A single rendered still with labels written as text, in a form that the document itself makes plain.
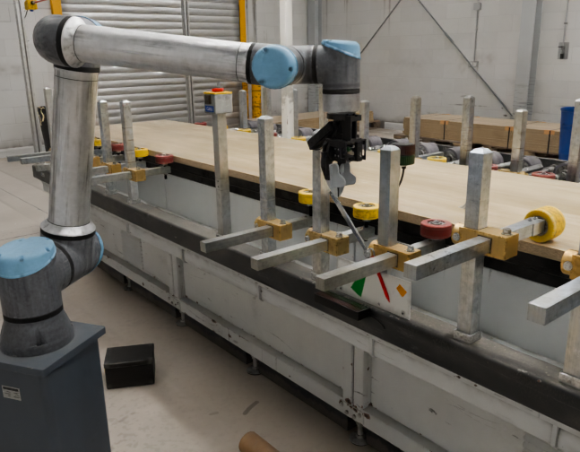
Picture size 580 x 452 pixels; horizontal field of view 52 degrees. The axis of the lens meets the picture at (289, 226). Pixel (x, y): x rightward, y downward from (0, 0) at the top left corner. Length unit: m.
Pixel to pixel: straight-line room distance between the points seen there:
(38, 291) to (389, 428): 1.17
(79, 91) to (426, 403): 1.35
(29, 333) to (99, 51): 0.74
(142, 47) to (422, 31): 9.07
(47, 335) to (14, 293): 0.14
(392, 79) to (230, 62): 9.42
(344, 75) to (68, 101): 0.72
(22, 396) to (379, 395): 1.10
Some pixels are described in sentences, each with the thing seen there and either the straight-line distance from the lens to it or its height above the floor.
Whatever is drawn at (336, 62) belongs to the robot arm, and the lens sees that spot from 1.41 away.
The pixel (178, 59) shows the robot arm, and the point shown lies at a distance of 1.37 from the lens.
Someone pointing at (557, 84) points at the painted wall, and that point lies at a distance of 9.13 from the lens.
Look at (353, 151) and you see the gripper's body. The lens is 1.45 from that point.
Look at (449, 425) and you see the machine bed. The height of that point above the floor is 0.26.
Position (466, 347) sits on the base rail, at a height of 0.70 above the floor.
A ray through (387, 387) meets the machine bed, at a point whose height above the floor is 0.27.
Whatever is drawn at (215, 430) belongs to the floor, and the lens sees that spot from 2.34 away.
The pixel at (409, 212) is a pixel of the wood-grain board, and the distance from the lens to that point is 1.71.
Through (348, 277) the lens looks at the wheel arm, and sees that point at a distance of 1.36.
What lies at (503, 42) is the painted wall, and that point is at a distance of 9.52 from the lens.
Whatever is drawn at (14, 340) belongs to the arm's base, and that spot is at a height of 0.64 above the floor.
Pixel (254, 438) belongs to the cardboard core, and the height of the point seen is 0.08.
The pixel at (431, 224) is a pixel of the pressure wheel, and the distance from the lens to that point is 1.58.
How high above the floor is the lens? 1.34
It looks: 16 degrees down
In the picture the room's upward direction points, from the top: 1 degrees counter-clockwise
